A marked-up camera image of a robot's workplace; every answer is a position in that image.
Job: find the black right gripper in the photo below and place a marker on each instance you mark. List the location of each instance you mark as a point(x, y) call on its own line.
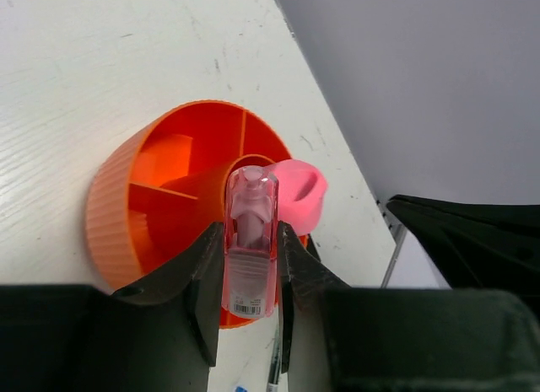
point(472, 245)

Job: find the pink correction tape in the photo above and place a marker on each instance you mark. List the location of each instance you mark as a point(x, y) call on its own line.
point(250, 251)

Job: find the green gel pen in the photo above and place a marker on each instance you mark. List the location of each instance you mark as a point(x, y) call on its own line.
point(274, 372)

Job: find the orange round stationery organizer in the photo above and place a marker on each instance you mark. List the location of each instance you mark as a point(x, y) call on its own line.
point(165, 185)

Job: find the pink glue bottle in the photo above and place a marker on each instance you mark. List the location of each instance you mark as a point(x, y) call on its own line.
point(301, 191)

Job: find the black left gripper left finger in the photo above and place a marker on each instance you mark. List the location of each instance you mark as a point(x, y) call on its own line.
point(195, 279)

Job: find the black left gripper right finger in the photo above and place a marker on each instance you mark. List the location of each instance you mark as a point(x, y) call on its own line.
point(300, 277)

